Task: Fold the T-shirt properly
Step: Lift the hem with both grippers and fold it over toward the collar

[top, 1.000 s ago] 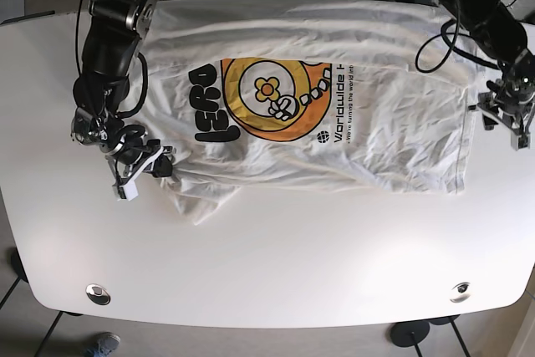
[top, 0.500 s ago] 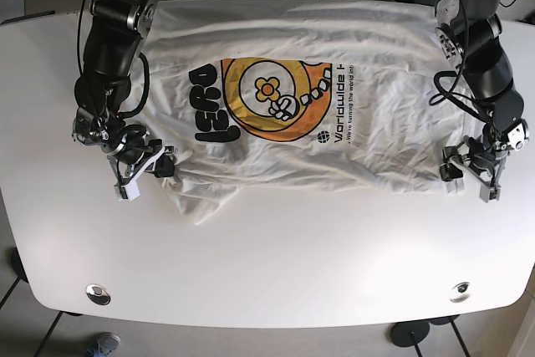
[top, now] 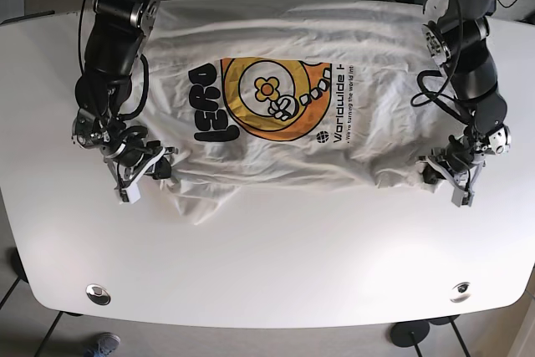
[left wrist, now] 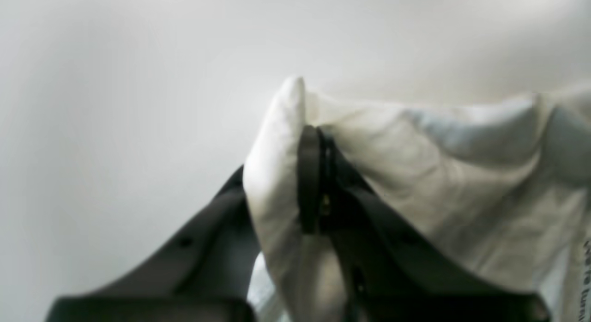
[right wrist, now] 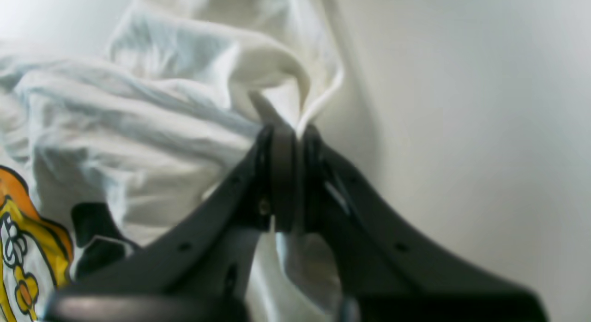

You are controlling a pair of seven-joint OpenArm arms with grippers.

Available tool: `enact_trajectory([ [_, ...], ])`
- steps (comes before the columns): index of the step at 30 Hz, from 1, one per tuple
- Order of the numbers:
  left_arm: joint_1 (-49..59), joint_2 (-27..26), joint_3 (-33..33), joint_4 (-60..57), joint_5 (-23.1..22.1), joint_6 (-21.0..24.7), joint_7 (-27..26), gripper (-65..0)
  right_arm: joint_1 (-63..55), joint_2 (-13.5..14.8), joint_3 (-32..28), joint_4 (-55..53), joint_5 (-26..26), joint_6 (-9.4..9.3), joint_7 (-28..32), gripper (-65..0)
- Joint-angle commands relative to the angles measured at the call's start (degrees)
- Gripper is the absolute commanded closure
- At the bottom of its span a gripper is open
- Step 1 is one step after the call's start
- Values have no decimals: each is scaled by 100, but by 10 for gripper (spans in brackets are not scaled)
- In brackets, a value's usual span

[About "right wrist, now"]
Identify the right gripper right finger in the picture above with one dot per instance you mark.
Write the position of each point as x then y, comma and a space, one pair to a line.
390, 270

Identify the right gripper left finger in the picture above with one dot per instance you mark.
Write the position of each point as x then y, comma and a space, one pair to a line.
199, 270

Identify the white printed T-shirt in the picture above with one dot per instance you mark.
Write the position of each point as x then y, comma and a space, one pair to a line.
102, 156

